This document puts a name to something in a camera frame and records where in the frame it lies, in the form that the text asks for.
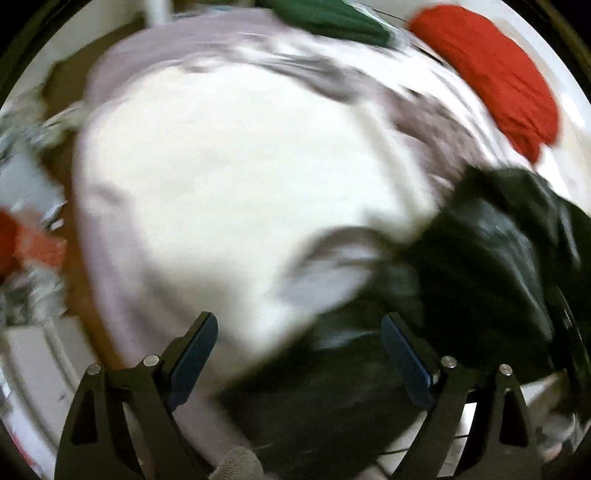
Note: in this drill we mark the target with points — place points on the green pants with white stripes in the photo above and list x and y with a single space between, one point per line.
332 18

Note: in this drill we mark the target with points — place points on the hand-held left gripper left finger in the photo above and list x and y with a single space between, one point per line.
191 364

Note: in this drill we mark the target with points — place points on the grey knit cloth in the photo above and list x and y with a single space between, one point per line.
235 464

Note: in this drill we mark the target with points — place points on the floral bed blanket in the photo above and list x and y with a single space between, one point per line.
231 184

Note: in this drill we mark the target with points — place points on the red hanging clothes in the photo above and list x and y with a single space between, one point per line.
23 244

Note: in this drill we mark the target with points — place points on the black leather jacket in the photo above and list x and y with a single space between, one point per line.
461 286

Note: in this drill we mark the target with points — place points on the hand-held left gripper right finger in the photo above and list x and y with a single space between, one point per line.
406 364

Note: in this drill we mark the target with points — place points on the red blanket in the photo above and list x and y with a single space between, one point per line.
498 78

